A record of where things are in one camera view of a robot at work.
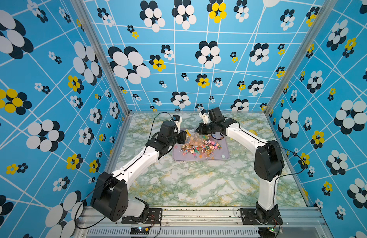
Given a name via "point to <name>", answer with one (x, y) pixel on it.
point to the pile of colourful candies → (204, 146)
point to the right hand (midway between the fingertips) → (197, 129)
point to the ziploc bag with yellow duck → (253, 132)
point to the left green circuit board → (140, 230)
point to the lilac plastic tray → (222, 154)
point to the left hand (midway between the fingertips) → (188, 130)
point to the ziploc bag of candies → (194, 139)
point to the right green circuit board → (267, 232)
